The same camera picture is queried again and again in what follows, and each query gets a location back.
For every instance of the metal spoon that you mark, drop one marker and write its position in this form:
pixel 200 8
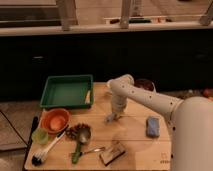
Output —
pixel 93 150

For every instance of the grey-blue towel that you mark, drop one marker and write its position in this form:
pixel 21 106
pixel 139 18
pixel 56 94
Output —
pixel 110 118

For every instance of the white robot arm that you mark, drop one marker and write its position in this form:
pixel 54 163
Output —
pixel 191 120

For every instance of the blue sponge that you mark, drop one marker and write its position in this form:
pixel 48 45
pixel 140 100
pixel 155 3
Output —
pixel 152 127

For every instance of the green plastic tray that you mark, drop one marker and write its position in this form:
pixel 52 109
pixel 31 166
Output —
pixel 67 91

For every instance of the wooden block brush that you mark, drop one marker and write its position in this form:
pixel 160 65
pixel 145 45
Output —
pixel 112 153

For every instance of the small yellow item in tray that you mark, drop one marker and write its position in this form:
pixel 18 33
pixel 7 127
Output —
pixel 87 98

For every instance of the white dish brush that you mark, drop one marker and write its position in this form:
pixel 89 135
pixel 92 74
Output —
pixel 40 155

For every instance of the small green cup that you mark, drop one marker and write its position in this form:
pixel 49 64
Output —
pixel 40 136

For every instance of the dark red bowl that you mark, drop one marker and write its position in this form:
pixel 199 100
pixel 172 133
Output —
pixel 145 84

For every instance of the white cup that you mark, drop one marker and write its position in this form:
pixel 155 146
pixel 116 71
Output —
pixel 108 86

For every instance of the orange plastic bowl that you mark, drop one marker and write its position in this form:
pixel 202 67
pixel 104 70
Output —
pixel 55 120

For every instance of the green handled metal scoop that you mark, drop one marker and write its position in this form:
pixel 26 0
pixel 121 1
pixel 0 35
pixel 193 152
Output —
pixel 83 138

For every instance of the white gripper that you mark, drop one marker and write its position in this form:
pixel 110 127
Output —
pixel 118 110

